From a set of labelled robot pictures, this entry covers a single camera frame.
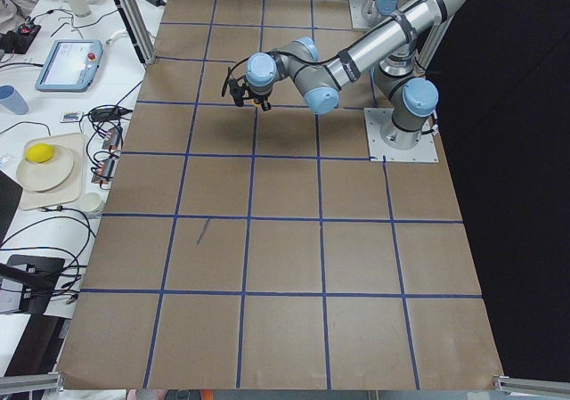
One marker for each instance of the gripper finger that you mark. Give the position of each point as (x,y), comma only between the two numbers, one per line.
(265,105)
(238,97)

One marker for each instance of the black joystick controller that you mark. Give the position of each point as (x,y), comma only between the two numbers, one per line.
(19,41)

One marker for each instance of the white paper cup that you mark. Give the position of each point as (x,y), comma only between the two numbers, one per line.
(92,204)

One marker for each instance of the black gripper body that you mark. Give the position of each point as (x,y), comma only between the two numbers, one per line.
(259,99)

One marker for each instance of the yellow lemon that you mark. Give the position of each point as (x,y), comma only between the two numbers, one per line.
(40,153)

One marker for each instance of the blue plastic cup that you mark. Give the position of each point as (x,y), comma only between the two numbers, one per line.
(12,100)

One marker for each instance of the aluminium frame post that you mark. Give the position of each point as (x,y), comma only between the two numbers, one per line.
(137,31)

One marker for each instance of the small colourful card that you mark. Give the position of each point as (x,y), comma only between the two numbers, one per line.
(72,117)

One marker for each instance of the grey usb hub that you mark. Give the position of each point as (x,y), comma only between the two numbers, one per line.
(103,172)
(113,139)

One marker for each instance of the black monitor stand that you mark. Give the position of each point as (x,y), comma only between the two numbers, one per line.
(28,283)

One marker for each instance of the beige plate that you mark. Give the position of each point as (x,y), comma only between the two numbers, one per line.
(39,177)

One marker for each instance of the teach pendant tablet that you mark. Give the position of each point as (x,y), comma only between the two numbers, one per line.
(70,66)

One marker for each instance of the beige tray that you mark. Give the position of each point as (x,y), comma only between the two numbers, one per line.
(72,188)

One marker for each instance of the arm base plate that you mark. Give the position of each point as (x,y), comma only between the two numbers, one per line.
(363,14)
(423,152)

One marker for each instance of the grey usb hub far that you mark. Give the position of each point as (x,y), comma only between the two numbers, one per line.
(113,139)

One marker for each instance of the grey usb hub near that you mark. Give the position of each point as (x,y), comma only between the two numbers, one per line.
(103,172)

